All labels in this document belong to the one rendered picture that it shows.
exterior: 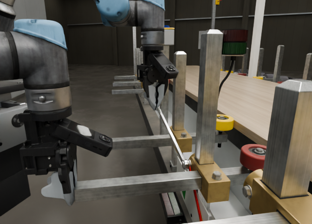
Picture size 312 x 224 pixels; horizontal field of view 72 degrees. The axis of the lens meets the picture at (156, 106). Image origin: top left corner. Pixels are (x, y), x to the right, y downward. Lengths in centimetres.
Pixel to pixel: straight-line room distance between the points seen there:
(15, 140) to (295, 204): 58
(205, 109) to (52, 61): 32
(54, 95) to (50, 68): 5
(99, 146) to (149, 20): 42
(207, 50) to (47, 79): 31
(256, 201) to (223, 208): 50
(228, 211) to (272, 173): 53
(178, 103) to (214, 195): 34
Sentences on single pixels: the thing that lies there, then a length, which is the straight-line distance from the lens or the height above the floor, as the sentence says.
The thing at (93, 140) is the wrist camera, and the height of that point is 97.
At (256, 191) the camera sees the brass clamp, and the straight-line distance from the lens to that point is 33.
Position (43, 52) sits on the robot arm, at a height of 113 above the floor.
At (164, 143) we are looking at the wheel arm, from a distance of 73.
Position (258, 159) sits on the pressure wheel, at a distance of 53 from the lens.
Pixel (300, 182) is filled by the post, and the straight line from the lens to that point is 31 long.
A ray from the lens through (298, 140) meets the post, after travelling 28.
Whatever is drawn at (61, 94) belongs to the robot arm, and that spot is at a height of 106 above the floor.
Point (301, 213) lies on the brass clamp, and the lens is 29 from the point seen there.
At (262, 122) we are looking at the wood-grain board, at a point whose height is 90.
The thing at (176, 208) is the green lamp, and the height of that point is 70.
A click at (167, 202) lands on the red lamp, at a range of 69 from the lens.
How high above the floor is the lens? 114
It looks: 15 degrees down
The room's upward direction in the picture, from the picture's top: straight up
